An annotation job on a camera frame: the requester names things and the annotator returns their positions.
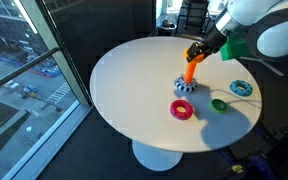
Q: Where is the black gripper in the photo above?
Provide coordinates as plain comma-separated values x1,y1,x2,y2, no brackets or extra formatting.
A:
185,26,230,63

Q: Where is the black metal rack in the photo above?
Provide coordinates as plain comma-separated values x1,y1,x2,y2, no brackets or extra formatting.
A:
174,0,212,37

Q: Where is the red toy ring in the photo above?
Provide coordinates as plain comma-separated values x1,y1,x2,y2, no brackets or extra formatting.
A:
169,98,195,122

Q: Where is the orange stacking peg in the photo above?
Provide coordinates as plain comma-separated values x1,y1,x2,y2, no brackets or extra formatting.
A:
183,61,199,85

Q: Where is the blue ring with dark dots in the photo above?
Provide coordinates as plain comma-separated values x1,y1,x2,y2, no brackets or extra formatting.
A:
229,79,254,98

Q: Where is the metal window railing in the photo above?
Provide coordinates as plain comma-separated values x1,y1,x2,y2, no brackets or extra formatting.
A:
0,46,61,97

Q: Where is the green toy ring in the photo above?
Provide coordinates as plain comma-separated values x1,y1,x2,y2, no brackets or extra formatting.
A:
209,98,229,114

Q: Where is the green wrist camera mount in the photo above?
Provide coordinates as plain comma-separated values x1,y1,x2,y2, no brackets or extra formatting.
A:
219,35,252,62

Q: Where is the white table pedestal base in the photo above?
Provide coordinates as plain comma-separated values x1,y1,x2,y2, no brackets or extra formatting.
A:
131,139,185,173

